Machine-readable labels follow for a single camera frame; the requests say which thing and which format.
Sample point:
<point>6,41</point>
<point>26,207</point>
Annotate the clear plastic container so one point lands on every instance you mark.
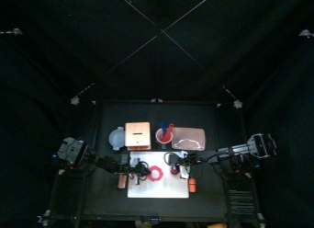
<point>189,139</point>

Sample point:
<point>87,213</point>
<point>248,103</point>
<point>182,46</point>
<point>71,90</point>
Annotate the pale blue plastic bowl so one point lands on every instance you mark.
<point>117,138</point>

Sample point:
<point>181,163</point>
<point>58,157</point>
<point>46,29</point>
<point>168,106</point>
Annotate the small red dough piece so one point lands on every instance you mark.
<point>174,171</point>

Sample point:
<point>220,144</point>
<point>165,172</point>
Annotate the brown wooden block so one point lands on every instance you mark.
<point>122,182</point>

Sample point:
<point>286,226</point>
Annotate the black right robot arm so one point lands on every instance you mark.
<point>241,149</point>

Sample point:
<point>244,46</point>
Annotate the red plastic utensil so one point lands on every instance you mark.
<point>168,132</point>

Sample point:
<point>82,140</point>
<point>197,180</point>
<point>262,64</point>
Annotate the silver frame clamp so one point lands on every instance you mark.
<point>305,33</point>
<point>15,31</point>
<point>75,100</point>
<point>237,103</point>
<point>156,100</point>

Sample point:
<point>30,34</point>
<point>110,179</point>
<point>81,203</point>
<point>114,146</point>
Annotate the wooden drawer box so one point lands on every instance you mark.
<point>138,136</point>

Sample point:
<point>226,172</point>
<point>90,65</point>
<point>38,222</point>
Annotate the blue plastic utensil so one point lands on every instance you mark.
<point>164,129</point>

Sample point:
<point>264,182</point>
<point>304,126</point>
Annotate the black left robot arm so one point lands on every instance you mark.
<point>87,158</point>

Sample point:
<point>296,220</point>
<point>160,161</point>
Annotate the orange plastic cylinder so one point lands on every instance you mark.
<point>192,185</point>

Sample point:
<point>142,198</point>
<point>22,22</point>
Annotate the white cutting mat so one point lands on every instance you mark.
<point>164,185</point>

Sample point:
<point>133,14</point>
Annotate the white printed label sheet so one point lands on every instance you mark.
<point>241,202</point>

